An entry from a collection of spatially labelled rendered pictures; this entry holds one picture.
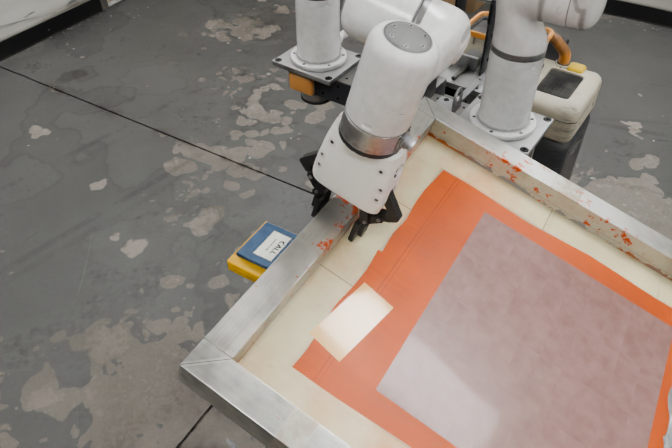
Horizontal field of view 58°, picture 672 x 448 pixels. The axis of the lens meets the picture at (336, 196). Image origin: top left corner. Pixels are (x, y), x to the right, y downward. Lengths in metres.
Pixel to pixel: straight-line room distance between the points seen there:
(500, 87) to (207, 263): 1.63
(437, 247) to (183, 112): 2.63
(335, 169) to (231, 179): 2.15
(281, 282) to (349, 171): 0.15
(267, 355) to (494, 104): 0.66
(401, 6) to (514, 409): 0.47
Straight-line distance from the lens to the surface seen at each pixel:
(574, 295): 0.90
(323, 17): 1.30
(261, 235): 1.19
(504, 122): 1.17
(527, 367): 0.80
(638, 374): 0.89
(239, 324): 0.67
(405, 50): 0.59
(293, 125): 3.16
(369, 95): 0.62
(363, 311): 0.75
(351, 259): 0.79
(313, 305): 0.74
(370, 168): 0.69
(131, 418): 2.15
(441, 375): 0.75
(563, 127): 1.78
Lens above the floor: 1.81
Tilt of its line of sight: 42 degrees down
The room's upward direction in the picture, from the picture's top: straight up
